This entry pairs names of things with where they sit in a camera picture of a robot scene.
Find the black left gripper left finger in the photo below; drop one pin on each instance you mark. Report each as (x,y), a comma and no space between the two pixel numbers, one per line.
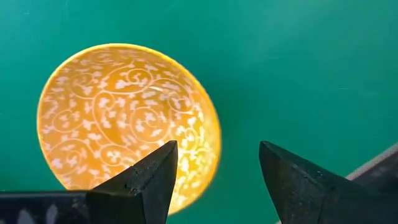
(140,193)

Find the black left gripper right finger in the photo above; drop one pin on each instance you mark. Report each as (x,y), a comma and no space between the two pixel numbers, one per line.
(304,199)

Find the yellow-inside red-outside ceramic bowl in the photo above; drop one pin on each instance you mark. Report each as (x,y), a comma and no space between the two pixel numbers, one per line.
(109,109)

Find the black table edge rail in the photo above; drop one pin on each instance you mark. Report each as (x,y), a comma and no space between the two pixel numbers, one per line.
(382,174)

